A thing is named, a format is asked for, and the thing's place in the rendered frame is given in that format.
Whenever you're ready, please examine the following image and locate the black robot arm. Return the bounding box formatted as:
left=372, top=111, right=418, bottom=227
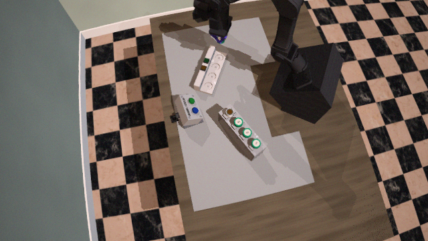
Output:
left=193, top=0, right=312, bottom=89

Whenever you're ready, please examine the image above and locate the grey flat mat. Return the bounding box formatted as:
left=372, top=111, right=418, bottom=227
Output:
left=162, top=17, right=314, bottom=212

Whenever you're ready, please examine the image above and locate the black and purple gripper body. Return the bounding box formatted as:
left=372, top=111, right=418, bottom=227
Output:
left=209, top=16, right=232, bottom=37

